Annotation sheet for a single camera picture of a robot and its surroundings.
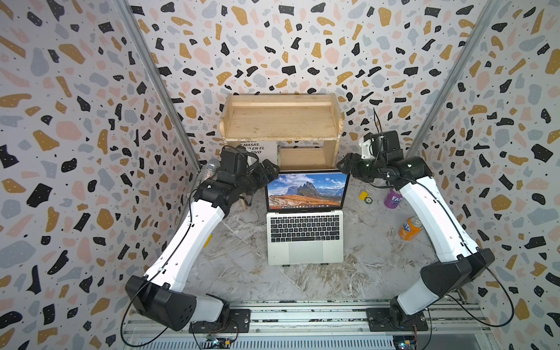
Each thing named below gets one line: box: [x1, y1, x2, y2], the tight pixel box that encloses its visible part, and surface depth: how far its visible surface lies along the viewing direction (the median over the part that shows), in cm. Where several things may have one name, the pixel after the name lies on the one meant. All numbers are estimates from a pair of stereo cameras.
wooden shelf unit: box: [219, 92, 344, 171], surface depth 81 cm
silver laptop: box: [265, 170, 351, 267], surface depth 87 cm
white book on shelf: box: [239, 140, 278, 165], surface depth 92 cm
